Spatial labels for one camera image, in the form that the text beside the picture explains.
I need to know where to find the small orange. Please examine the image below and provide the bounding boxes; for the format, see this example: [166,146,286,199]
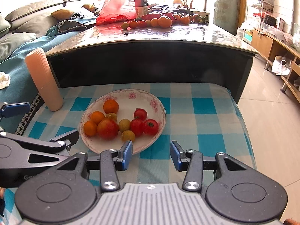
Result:
[83,120,97,137]
[90,111,105,125]

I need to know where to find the brown longan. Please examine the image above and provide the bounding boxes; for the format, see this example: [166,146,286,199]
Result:
[121,130,136,142]
[118,118,131,133]
[106,113,117,122]

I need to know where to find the large red tomato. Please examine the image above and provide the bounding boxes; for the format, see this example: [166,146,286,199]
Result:
[97,118,119,140]

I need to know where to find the cherry tomato front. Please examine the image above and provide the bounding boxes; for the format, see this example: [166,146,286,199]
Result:
[143,119,159,136]

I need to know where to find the cherry tomato with stem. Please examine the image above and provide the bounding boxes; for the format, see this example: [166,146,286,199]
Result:
[134,108,147,121]

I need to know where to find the teal blanket houndstooth trim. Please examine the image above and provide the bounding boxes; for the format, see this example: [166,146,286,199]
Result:
[1,19,90,139]

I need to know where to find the white floral plate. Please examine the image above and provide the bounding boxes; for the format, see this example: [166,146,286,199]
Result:
[79,89,166,155]

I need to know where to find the pink ribbed cup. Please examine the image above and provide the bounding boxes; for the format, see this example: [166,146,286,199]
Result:
[25,48,63,111]

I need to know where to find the grey sofa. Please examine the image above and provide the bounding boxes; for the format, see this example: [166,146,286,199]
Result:
[1,0,99,62]

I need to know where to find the dark coffee table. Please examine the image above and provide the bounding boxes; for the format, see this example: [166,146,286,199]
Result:
[46,23,257,101]

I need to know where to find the yellow cushion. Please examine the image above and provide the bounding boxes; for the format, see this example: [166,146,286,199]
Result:
[51,9,75,21]

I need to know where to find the wooden shelf unit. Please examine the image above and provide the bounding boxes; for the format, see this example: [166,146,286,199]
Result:
[236,0,300,104]

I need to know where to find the large orange on table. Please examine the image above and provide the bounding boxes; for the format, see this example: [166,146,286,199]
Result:
[158,16,172,29]

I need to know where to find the red plastic bag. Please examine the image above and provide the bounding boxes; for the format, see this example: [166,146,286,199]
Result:
[96,0,137,26]

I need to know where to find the red and white box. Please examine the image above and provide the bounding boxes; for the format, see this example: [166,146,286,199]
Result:
[134,0,149,18]

